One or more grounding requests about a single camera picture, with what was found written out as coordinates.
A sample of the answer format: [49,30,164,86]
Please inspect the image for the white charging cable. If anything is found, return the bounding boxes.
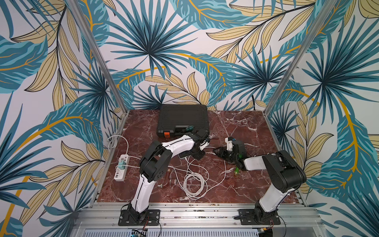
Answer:
[128,145,227,200]

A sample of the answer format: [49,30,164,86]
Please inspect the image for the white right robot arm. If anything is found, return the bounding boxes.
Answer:
[213,137,307,225]

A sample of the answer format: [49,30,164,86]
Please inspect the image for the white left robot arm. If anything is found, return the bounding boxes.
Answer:
[123,129,210,224]

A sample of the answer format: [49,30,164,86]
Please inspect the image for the black plastic tool case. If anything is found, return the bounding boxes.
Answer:
[157,104,210,138]

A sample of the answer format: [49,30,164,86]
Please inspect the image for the white power strip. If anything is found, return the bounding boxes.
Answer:
[114,154,130,182]

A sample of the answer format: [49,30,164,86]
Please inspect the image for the teal-handled screwdriver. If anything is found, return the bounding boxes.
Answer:
[183,125,194,132]

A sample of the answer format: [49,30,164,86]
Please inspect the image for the brown-handled screwdriver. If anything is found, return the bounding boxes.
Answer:
[163,169,172,187]

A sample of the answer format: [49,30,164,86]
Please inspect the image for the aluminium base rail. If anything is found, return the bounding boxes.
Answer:
[71,202,328,237]

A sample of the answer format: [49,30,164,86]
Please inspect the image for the white power strip cord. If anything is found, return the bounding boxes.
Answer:
[107,134,130,156]

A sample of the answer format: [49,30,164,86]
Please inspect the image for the aluminium frame post right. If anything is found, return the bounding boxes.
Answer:
[264,0,337,118]

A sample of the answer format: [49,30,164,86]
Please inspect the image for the aluminium frame post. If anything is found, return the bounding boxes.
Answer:
[67,0,128,116]
[264,0,337,118]

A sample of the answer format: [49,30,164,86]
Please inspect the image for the aluminium frame post left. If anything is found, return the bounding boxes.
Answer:
[67,0,128,116]

